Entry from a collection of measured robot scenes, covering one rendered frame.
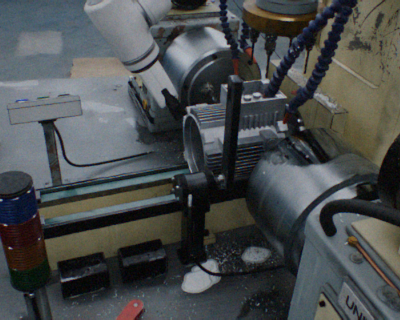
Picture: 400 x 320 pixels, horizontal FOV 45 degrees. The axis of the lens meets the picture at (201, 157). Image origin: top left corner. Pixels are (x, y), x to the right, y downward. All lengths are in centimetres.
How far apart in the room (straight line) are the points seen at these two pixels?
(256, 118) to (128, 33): 34
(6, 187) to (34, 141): 91
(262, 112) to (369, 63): 26
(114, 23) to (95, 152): 63
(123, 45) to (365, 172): 52
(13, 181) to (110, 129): 94
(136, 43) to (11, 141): 75
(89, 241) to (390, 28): 79
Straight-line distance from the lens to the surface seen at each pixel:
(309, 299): 82
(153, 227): 114
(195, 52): 131
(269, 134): 110
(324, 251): 73
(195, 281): 111
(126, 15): 98
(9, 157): 156
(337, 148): 91
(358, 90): 119
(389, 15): 111
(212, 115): 109
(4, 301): 114
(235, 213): 121
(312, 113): 114
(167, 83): 105
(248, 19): 104
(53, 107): 124
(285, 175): 88
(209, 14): 154
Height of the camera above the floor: 163
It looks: 34 degrees down
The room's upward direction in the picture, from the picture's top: 3 degrees clockwise
